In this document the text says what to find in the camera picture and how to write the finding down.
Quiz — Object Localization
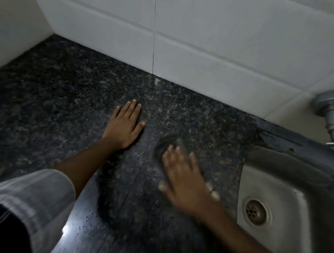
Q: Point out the person's right hand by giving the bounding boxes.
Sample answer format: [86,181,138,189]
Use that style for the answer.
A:
[158,145,221,218]

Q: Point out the person's left hand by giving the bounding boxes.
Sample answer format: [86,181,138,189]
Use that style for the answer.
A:
[101,99,146,150]

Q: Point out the dark scrubbing pad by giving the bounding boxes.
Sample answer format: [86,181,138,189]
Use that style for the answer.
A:
[154,135,191,183]

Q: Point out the round sink drain strainer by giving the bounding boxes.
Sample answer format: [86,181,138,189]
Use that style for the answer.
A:
[243,198,271,226]

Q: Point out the stainless steel sink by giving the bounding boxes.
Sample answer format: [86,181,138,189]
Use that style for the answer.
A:
[236,145,334,253]

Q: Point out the white striped shirt sleeve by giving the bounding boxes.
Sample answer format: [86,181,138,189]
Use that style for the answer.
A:
[0,169,76,253]

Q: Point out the grey metal wall tap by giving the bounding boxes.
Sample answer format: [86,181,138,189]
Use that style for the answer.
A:
[313,90,334,144]

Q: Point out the person's right forearm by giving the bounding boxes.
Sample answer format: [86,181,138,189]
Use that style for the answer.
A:
[194,206,273,253]

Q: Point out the person's left forearm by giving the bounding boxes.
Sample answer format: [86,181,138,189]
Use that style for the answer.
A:
[55,138,123,199]

